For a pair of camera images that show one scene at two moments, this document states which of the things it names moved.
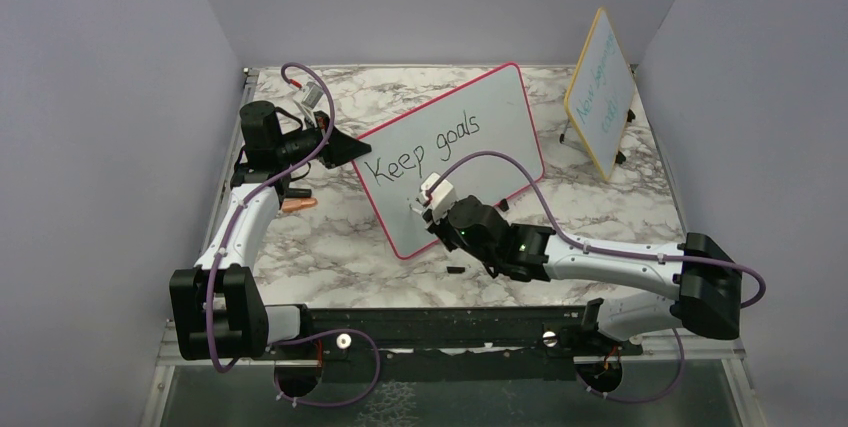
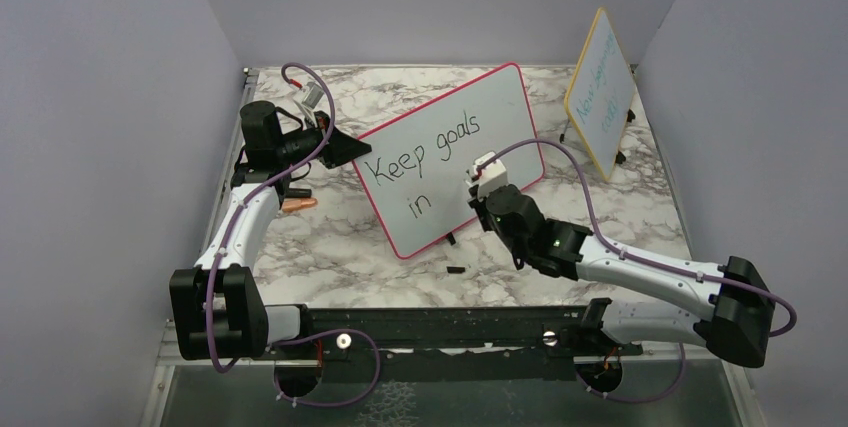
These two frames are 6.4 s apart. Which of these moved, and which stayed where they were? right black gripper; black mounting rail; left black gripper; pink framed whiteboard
Moved: right black gripper
Stayed: black mounting rail; pink framed whiteboard; left black gripper
